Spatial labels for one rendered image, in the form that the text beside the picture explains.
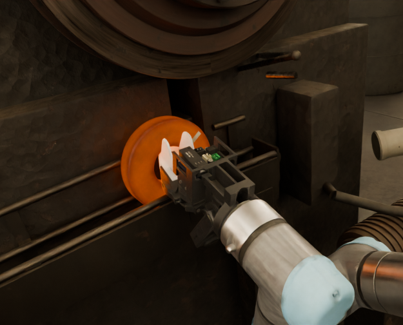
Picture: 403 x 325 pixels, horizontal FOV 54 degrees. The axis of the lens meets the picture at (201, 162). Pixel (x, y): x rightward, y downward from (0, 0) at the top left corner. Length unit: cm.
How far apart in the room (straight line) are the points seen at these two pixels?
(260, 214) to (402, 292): 18
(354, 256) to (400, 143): 34
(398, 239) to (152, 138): 50
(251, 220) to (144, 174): 22
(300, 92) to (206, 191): 32
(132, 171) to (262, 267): 27
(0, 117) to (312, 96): 51
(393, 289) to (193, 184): 26
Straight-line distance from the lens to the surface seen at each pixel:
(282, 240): 45
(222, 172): 50
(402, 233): 87
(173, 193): 57
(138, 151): 61
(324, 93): 77
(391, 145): 85
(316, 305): 42
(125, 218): 61
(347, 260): 57
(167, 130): 63
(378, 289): 53
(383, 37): 328
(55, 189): 65
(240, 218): 47
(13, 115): 63
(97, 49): 53
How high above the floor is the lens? 102
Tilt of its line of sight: 25 degrees down
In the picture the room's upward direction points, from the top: 8 degrees counter-clockwise
